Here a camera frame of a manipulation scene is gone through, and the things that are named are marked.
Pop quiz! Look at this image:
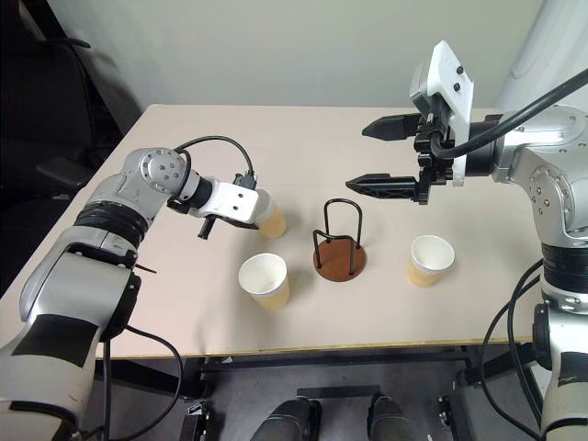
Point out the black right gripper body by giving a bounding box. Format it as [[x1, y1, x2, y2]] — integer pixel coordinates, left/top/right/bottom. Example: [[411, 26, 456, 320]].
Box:
[[413, 107, 458, 206]]

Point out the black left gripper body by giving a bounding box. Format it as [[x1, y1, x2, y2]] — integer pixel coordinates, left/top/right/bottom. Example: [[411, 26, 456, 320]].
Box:
[[198, 214, 220, 241]]

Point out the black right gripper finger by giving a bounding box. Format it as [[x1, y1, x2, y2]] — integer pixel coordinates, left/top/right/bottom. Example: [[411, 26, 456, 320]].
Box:
[[361, 114, 422, 141], [345, 173, 420, 203]]

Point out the tan ribbed paper cup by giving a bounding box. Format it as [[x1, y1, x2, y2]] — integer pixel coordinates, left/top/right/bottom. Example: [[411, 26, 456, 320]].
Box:
[[405, 234, 457, 288], [254, 189, 288, 239], [238, 253, 291, 311]]

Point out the white curved panel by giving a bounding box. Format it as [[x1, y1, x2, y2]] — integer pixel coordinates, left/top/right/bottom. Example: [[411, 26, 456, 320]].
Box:
[[495, 0, 588, 114]]

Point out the black flat floor plate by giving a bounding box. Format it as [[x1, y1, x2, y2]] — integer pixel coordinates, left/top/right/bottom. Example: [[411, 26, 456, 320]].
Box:
[[296, 385, 382, 403]]

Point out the dark rounded foot-like shape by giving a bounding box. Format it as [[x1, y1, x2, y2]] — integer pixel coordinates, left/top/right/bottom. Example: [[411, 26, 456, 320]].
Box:
[[369, 394, 412, 441], [250, 397, 322, 441]]

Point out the black office chair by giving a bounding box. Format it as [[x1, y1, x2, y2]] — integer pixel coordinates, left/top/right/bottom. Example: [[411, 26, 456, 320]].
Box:
[[0, 0, 143, 295]]

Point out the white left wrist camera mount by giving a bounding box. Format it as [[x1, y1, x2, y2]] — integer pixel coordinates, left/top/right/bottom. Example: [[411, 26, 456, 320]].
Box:
[[195, 179, 273, 227]]

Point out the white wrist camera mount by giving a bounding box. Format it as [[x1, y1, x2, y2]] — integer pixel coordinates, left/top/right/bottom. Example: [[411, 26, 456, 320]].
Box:
[[195, 179, 273, 227], [410, 40, 475, 187]]

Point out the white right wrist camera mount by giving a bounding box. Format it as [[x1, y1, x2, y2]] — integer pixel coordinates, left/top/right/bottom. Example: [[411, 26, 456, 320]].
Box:
[[410, 40, 475, 187]]

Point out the wire cup holder wooden base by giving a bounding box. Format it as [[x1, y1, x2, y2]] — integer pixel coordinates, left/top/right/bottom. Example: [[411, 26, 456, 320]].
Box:
[[311, 198, 369, 282]]

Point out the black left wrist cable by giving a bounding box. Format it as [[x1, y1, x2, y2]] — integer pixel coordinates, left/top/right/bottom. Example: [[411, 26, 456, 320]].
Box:
[[175, 135, 259, 190]]

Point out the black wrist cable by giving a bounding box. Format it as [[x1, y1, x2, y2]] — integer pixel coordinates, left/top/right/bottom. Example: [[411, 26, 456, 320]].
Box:
[[175, 135, 259, 190], [429, 67, 588, 160]]

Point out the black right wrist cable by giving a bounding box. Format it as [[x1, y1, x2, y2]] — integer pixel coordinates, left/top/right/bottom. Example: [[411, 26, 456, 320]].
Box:
[[429, 67, 588, 160]]

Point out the black metal table frame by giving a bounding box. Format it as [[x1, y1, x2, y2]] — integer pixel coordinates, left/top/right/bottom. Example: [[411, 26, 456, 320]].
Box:
[[181, 342, 546, 441]]

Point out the black right arm body cable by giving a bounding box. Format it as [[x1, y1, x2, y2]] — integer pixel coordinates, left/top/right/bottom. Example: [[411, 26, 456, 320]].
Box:
[[481, 257, 550, 441]]

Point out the black arm body cable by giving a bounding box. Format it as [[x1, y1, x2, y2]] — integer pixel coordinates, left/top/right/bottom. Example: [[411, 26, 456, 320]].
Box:
[[75, 323, 185, 441], [481, 257, 550, 441]]

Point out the black left arm body cable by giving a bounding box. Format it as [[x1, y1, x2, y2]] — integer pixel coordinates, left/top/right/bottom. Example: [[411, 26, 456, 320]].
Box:
[[75, 323, 185, 441]]

